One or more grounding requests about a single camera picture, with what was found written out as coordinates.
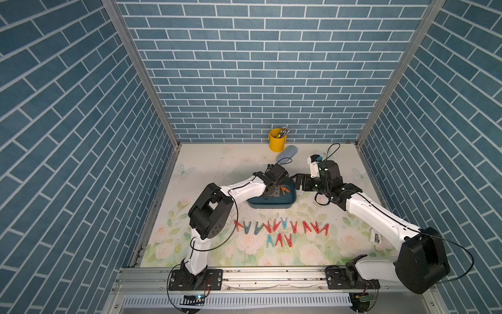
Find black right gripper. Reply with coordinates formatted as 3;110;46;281
289;173;329;197

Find teal plastic storage box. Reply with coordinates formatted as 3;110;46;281
247;177;297;209

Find red clothespin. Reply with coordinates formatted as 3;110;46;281
311;221;320;234
320;223;329;236
302;221;312;234
233;220;243;232
273;220;282;232
263;221;272;234
290;221;298;234

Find teal clothespin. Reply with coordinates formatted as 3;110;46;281
281;217;288;230

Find grey-teal clothespin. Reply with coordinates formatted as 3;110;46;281
254;222;264;236
243;221;252;235

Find red clothespin second row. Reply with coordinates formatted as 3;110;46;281
275;234;284;247
283;234;293;247

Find teal clothespin second row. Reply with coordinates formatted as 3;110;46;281
266;234;275;248

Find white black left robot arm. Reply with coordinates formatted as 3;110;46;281
181;163;289;276

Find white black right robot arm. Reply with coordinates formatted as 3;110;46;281
292;155;450;294

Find orange clothespin in box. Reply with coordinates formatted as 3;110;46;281
280;185;290;196

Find grey fabric glasses case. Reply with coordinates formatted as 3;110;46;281
276;145;298;164

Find yellow metal bucket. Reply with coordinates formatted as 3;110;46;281
268;128;287;153

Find pens in bucket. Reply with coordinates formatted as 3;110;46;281
275;127;290;139

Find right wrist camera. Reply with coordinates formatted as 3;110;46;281
309;154;322;178

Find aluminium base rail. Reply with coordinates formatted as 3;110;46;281
115;266;409;294

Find right aluminium corner post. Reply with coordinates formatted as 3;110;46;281
356;0;448;149

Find aluminium corner post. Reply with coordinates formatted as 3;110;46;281
101;0;181;149
356;0;448;149

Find left aluminium corner post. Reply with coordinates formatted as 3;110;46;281
101;0;181;149

